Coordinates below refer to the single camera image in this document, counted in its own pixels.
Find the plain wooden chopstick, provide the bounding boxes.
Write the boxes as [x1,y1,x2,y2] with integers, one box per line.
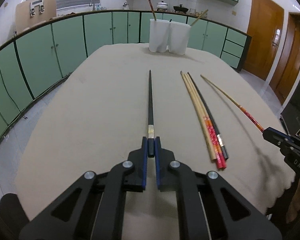
[180,71,216,162]

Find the brown wooden door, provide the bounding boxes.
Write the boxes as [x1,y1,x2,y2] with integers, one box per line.
[243,0,284,80]
[269,12,300,104]

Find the black cabinet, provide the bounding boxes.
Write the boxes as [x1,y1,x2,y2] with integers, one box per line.
[280,81,300,135]

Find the green lower kitchen cabinets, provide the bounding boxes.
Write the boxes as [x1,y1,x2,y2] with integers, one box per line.
[0,10,251,141]

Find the white cooking pot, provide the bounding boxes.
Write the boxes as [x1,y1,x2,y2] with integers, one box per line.
[157,1,168,11]

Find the chrome sink faucet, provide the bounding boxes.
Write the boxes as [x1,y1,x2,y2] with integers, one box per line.
[89,0,96,11]

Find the red patterned wooden chopstick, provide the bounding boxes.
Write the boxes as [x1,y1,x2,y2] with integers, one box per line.
[184,73,228,170]

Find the black chopstick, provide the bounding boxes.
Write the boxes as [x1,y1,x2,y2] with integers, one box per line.
[188,72,229,160]
[148,70,154,158]

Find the white utensil holder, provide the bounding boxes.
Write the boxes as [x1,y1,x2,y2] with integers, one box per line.
[149,19,170,53]
[168,21,191,55]

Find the beige tablecloth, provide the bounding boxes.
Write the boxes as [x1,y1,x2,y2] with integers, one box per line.
[15,44,294,239]

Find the cardboard panel with device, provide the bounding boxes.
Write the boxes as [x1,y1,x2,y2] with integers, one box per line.
[15,0,57,34]

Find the white right utensil holder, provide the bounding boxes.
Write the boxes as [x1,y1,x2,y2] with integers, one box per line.
[168,21,191,55]

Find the right hand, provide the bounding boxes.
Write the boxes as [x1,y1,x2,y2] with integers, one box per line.
[286,179,300,223]

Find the white left utensil holder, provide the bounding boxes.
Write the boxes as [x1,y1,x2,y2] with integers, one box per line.
[149,19,170,53]

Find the black wok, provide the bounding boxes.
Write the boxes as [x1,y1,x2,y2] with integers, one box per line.
[173,4,189,14]

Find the red handled bamboo chopstick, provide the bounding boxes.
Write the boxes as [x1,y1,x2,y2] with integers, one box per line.
[200,74,264,133]

